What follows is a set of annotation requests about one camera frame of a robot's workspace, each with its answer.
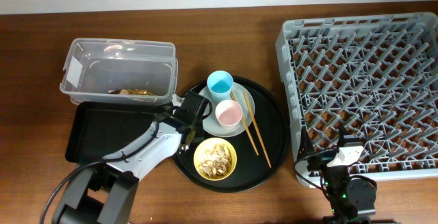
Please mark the round black tray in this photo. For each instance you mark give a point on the round black tray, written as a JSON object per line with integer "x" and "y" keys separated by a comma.
{"x": 251, "y": 169}

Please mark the right wooden chopstick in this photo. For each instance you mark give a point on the right wooden chopstick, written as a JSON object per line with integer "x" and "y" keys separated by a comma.
{"x": 252, "y": 114}

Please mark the brown gold snack wrapper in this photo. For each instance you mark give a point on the brown gold snack wrapper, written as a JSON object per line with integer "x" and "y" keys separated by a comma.
{"x": 131, "y": 92}

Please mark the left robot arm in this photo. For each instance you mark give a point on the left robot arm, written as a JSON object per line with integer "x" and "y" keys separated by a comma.
{"x": 103, "y": 190}

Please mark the left wooden chopstick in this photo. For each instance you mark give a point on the left wooden chopstick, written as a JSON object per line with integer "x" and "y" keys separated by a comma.
{"x": 246, "y": 127}

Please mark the clear plastic bin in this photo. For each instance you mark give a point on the clear plastic bin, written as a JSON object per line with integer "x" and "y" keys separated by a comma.
{"x": 95, "y": 66}

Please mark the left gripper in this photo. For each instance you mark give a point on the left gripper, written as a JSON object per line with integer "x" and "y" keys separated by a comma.
{"x": 199, "y": 128}

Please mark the grey plate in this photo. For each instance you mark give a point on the grey plate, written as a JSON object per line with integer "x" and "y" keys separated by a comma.
{"x": 211, "y": 124}

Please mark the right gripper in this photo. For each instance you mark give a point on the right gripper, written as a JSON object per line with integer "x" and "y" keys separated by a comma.
{"x": 305, "y": 145}

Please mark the yellow bowl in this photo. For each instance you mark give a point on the yellow bowl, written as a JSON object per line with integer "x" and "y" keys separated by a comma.
{"x": 207, "y": 144}

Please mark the white tissue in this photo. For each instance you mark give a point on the white tissue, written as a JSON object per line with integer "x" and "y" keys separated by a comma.
{"x": 176, "y": 100}

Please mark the black rectangular tray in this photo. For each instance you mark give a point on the black rectangular tray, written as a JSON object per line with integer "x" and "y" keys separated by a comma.
{"x": 101, "y": 129}

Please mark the food scraps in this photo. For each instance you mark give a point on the food scraps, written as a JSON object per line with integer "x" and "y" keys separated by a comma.
{"x": 216, "y": 162}

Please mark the grey dishwasher rack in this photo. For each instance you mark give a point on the grey dishwasher rack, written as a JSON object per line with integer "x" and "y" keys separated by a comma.
{"x": 374, "y": 75}

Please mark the blue cup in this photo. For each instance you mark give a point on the blue cup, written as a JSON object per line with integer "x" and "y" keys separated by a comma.
{"x": 220, "y": 84}

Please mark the pink cup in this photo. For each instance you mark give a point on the pink cup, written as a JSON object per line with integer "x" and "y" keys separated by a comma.
{"x": 228, "y": 114}

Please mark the wooden chopstick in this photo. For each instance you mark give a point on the wooden chopstick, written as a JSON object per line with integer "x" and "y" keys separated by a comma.
{"x": 246, "y": 127}
{"x": 252, "y": 114}

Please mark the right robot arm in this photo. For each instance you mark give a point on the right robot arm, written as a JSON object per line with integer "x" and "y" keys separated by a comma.
{"x": 351, "y": 197}

